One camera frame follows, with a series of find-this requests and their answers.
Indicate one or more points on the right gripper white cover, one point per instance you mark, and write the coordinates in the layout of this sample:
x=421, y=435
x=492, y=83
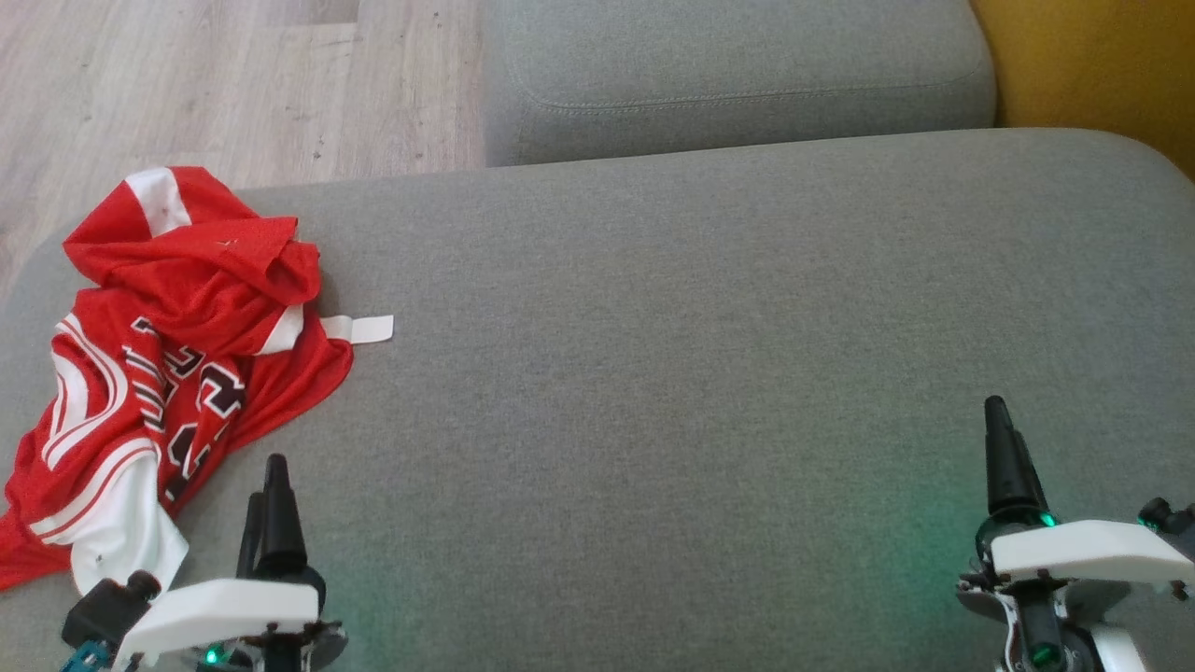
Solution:
x=1083, y=551

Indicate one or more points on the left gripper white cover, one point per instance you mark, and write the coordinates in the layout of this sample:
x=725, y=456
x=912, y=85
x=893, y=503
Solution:
x=224, y=602

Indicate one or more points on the red Bulls basketball jersey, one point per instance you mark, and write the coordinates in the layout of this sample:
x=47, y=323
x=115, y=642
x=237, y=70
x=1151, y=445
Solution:
x=103, y=439

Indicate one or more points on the red mesh basketball shorts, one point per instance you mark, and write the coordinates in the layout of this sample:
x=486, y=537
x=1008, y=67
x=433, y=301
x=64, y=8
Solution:
x=187, y=252

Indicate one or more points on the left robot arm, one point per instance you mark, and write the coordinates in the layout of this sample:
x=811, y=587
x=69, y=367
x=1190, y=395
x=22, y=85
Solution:
x=280, y=653

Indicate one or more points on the large grey sofa seat cushion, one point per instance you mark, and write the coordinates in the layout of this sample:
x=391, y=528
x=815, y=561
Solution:
x=653, y=373

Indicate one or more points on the yellow sofa backrest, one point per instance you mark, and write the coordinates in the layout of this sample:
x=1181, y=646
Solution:
x=1102, y=65

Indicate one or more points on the small grey sofa seat cushion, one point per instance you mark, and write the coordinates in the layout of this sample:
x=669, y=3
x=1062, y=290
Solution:
x=728, y=65

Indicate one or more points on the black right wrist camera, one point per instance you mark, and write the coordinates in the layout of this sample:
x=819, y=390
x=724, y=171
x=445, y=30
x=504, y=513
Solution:
x=1172, y=518

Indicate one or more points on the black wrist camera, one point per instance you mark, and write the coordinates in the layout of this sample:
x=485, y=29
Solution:
x=107, y=607
x=1172, y=518

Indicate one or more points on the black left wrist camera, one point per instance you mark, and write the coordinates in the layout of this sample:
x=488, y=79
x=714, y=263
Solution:
x=107, y=607

